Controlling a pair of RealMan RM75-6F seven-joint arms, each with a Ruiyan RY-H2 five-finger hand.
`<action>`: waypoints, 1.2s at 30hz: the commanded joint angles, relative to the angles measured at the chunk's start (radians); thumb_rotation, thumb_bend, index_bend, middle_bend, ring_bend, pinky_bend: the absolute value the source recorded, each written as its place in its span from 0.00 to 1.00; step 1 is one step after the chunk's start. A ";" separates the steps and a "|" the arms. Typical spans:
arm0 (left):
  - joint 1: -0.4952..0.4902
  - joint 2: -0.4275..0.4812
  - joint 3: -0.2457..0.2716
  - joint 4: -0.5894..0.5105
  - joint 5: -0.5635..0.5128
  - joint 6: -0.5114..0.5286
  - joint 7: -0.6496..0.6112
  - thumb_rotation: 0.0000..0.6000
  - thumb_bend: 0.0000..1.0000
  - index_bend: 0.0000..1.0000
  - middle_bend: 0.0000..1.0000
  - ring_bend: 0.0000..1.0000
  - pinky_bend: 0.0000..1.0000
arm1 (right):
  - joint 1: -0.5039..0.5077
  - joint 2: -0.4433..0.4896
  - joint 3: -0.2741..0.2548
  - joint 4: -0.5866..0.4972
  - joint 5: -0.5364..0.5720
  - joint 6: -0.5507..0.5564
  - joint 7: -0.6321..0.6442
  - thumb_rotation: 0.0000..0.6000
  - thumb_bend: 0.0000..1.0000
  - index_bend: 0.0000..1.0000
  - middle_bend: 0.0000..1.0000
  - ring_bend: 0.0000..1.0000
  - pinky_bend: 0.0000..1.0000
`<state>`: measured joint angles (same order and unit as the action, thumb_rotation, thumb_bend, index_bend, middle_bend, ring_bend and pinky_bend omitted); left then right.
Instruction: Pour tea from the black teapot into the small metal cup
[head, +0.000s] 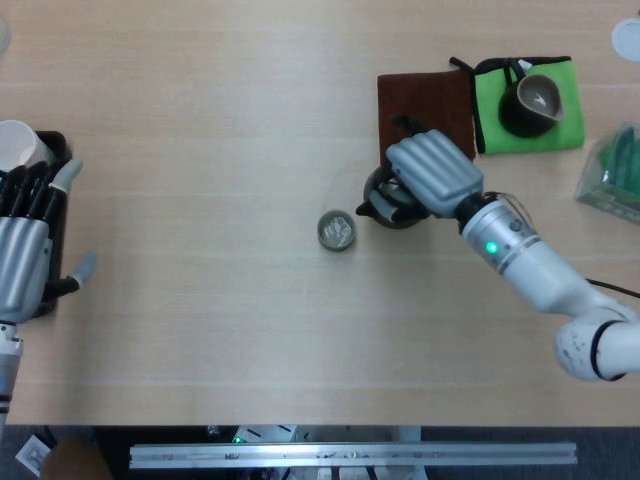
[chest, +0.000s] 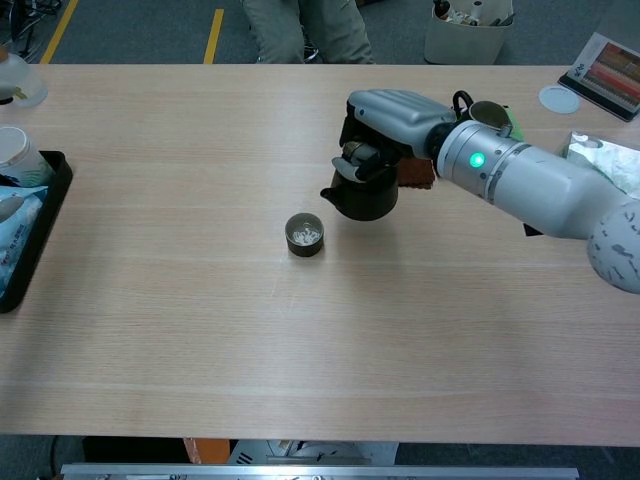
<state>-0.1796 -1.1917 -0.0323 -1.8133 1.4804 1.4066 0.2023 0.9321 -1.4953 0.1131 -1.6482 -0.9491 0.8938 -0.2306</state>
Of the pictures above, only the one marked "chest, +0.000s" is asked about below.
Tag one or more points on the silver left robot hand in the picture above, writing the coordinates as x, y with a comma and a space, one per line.
9, 207

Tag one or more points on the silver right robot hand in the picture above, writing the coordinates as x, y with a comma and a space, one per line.
400, 115

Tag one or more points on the black cast iron teapot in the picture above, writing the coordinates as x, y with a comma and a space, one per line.
367, 202

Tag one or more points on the small dark green cup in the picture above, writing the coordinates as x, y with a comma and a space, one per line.
305, 242

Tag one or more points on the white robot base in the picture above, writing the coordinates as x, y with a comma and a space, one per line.
310, 452

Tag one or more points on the blue wet wipes pack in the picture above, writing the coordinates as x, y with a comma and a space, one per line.
17, 240

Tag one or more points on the black plastic tray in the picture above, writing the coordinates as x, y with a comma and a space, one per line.
47, 210

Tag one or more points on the white paper cup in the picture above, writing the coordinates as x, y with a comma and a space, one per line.
15, 152

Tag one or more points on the brown square tea cloth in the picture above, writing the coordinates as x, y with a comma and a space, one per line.
417, 175

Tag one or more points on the black ceramic pouring pitcher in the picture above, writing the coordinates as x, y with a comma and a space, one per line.
487, 114

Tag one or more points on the beige storage bin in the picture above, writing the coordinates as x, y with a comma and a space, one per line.
465, 42

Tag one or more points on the green cloth with black trim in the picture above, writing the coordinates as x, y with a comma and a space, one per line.
515, 127

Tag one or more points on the frosted plastic bottle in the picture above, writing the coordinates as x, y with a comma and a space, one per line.
27, 85

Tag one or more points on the seated person in khaki trousers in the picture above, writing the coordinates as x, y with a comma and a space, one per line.
310, 30

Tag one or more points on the white round lid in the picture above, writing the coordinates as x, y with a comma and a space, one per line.
559, 99

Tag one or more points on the colour chart booklet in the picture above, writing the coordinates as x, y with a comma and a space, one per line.
607, 75

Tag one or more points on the clear green tea box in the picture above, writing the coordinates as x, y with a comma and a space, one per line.
612, 160

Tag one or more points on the orange brown round stool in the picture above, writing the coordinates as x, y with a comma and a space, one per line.
210, 450

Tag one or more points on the aluminium profile rail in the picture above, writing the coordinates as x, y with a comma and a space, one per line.
320, 472

